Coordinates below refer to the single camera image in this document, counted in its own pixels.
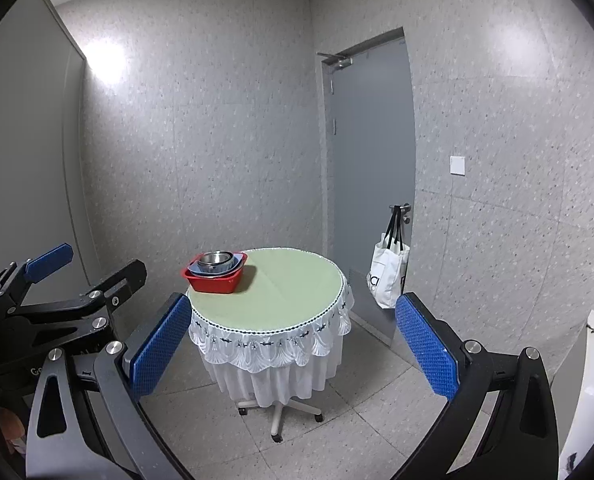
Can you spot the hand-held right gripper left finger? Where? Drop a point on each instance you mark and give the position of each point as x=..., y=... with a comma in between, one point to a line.
x=159, y=347

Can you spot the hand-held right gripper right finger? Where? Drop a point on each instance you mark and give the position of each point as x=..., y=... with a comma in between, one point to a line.
x=427, y=345

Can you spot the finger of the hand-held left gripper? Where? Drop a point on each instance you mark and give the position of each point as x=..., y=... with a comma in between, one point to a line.
x=49, y=261
x=124, y=280

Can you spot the red plastic basin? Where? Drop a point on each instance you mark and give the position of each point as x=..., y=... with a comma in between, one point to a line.
x=212, y=284

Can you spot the small steel bowl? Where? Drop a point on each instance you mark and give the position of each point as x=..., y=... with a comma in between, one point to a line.
x=214, y=260

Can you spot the blue plastic bowl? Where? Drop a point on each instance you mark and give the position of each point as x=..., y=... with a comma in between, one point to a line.
x=229, y=271

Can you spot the person's left hand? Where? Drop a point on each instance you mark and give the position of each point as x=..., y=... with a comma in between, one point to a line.
x=9, y=430

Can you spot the white tote bag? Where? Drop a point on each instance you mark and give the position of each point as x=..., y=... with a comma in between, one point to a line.
x=387, y=275

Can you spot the round table with white skirt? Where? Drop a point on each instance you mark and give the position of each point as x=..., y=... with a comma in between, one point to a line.
x=277, y=285

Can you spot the white wheeled table base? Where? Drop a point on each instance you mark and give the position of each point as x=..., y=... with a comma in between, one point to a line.
x=279, y=415

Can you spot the grey door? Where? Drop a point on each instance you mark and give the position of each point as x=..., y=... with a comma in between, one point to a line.
x=372, y=160

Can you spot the metal door closer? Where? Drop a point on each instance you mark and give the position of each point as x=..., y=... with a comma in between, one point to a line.
x=338, y=60

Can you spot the white wall switch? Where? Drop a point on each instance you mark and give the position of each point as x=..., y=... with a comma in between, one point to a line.
x=458, y=165

